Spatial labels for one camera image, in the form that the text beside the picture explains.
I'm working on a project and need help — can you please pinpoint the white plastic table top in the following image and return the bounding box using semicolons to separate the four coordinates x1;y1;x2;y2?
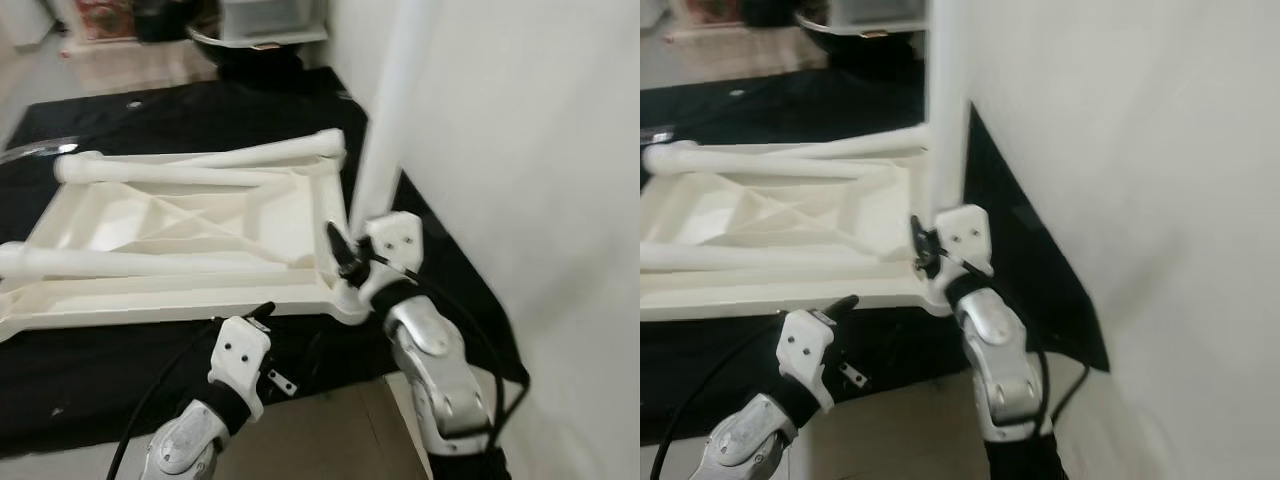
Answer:
0;150;376;343
640;145;956;323

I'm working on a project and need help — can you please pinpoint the black tablecloth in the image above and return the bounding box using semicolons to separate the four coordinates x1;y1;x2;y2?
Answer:
0;68;531;456
640;65;1111;446

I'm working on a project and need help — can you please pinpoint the green lidded clear box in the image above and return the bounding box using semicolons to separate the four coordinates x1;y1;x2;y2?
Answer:
828;0;931;33
218;0;329;46

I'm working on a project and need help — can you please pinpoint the beige patterned cloth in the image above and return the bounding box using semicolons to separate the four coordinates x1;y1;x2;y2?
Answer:
60;38;221;93
655;22;831;71

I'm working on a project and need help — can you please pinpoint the orange lidded storage box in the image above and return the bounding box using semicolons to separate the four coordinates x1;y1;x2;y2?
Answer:
668;0;746;26
65;0;136;41

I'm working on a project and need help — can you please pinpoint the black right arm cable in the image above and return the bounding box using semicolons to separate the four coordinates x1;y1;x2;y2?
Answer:
938;248;1093;441
370;255;531;451

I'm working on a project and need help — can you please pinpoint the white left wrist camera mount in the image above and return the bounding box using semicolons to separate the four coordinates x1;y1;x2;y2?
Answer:
778;308;836;411
208;316;274;421

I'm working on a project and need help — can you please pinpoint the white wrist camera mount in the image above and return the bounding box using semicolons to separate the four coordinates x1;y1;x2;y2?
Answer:
208;316;274;421
930;205;994;301
358;212;424;306
778;308;836;411

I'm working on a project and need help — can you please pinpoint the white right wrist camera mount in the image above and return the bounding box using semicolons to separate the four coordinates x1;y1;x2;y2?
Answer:
930;205;994;301
358;212;424;306

